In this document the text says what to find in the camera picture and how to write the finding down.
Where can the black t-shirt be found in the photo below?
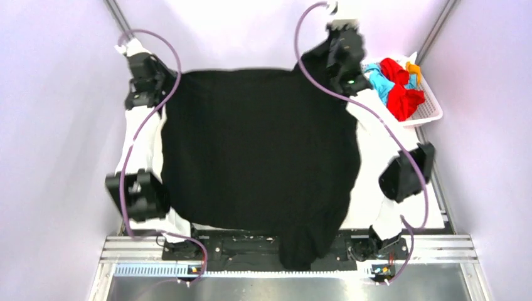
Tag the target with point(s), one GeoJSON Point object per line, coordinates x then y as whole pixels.
{"type": "Point", "coordinates": [263, 150]}

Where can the white slotted cable duct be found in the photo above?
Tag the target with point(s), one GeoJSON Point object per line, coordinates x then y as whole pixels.
{"type": "Point", "coordinates": [192, 271]}

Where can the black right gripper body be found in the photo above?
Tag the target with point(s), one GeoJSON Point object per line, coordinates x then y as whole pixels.
{"type": "Point", "coordinates": [334, 31]}

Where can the white plastic laundry basket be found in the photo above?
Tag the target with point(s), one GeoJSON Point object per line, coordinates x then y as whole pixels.
{"type": "Point", "coordinates": [429, 111]}

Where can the red t-shirt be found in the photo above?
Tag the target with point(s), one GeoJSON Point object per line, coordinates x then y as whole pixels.
{"type": "Point", "coordinates": [402, 103]}

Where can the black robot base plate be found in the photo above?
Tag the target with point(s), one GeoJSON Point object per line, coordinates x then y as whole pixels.
{"type": "Point", "coordinates": [245, 252]}

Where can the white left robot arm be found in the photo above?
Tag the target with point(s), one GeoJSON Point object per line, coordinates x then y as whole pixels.
{"type": "Point", "coordinates": [136, 185]}

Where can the white t-shirt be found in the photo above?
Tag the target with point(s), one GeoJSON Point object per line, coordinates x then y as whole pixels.
{"type": "Point", "coordinates": [405, 60]}

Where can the light blue t-shirt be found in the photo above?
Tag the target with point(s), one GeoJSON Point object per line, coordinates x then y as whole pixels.
{"type": "Point", "coordinates": [383, 85]}

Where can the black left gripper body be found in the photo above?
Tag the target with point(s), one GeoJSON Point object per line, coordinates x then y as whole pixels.
{"type": "Point", "coordinates": [164, 78]}

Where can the yellow t-shirt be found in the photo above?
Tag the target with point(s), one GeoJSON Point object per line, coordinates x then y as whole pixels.
{"type": "Point", "coordinates": [415, 72]}

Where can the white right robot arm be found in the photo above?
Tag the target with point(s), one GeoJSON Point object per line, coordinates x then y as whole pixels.
{"type": "Point", "coordinates": [406, 166]}

